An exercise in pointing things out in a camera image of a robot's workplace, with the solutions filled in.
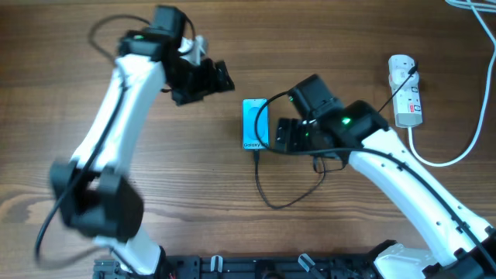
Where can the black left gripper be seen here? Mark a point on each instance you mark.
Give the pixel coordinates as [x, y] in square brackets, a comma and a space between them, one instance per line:
[209, 85]

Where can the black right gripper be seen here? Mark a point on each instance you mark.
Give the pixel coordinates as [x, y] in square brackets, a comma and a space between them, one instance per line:
[294, 144]

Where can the blue screen smartphone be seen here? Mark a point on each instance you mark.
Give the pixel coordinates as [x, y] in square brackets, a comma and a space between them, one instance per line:
[255, 133]

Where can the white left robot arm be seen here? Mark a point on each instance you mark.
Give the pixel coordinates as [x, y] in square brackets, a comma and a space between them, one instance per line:
[92, 190]

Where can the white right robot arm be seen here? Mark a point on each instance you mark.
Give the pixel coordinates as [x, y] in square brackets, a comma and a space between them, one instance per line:
[461, 244]

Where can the white charger plug adapter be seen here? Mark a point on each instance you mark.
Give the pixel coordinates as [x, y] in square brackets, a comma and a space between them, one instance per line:
[403, 76]

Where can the white power strip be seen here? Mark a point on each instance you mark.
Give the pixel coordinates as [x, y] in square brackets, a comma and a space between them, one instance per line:
[406, 101]

